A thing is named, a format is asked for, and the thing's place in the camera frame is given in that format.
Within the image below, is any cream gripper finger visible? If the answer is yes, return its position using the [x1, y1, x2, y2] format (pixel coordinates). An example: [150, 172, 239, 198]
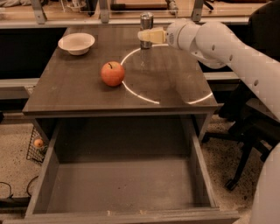
[137, 27, 165, 44]

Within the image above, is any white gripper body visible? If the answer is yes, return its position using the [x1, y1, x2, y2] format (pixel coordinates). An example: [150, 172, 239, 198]
[165, 19, 200, 53]

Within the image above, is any silver blue redbull can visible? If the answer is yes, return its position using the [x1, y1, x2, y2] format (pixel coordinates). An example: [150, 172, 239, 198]
[140, 12, 153, 49]

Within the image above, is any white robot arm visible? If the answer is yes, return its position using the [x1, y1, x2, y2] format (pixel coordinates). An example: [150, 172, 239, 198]
[137, 19, 280, 224]

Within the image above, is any open top drawer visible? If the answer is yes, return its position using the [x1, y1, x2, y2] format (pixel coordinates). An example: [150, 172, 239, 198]
[4, 115, 239, 224]

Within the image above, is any red apple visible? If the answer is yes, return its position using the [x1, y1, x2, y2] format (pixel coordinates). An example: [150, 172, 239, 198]
[101, 61, 125, 87]

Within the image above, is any dark wooden cabinet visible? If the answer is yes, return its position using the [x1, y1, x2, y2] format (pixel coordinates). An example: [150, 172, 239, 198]
[23, 25, 217, 137]

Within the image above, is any white ceramic bowl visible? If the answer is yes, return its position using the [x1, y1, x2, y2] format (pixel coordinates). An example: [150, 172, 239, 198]
[58, 33, 95, 56]

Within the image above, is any black office chair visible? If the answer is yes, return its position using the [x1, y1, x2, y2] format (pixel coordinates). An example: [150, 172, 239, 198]
[203, 0, 280, 191]

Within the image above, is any small orange fruit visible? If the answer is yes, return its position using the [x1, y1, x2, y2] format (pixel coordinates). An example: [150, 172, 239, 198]
[33, 139, 44, 148]

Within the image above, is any black wire basket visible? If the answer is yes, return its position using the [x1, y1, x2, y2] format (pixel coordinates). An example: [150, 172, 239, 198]
[26, 128, 48, 165]

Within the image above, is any black floor cable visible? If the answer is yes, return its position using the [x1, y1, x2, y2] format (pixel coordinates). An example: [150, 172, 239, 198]
[0, 175, 39, 208]

